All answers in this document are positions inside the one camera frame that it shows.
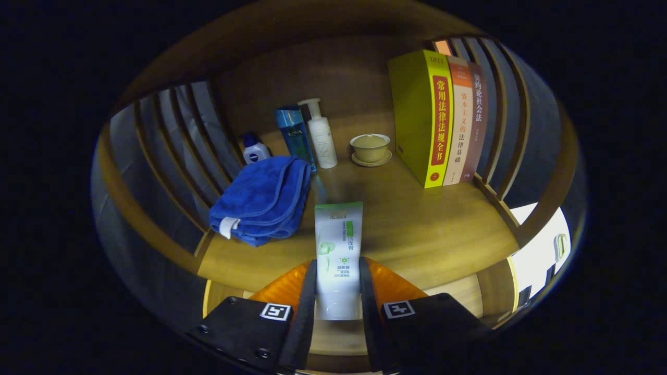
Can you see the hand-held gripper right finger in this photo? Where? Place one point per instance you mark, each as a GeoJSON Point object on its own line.
{"type": "Point", "coordinates": [369, 328]}

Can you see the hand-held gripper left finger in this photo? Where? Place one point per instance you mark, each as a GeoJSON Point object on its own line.
{"type": "Point", "coordinates": [307, 323]}

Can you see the white and green tube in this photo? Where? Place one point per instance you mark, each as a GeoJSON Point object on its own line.
{"type": "Point", "coordinates": [338, 250]}

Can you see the wooden countertop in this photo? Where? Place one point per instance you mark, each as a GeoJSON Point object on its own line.
{"type": "Point", "coordinates": [417, 224]}

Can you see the white side cabinet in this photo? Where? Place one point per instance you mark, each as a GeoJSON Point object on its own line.
{"type": "Point", "coordinates": [536, 250]}

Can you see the wooden cabinet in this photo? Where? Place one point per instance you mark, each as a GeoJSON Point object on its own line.
{"type": "Point", "coordinates": [323, 67]}

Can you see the blue folded towel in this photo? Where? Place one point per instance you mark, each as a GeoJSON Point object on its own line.
{"type": "Point", "coordinates": [260, 192]}

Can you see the large black block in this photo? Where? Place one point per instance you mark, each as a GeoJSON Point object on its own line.
{"type": "Point", "coordinates": [525, 296]}

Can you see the small blue-capped white bottle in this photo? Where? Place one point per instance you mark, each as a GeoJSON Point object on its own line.
{"type": "Point", "coordinates": [255, 152]}

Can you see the beige lidded tea bowl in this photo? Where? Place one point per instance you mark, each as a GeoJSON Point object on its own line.
{"type": "Point", "coordinates": [370, 148]}

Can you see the white pump bottle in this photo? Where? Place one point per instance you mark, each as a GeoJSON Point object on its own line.
{"type": "Point", "coordinates": [323, 140]}

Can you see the small black block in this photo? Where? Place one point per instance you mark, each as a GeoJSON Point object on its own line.
{"type": "Point", "coordinates": [550, 273]}

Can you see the tall blue bottle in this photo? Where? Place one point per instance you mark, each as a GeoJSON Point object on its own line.
{"type": "Point", "coordinates": [293, 133]}

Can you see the thick yellow book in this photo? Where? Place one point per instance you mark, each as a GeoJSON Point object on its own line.
{"type": "Point", "coordinates": [411, 114]}

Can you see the orange and white book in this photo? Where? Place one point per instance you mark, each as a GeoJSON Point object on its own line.
{"type": "Point", "coordinates": [461, 130]}

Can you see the brown book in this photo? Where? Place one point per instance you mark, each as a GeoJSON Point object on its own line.
{"type": "Point", "coordinates": [478, 120]}

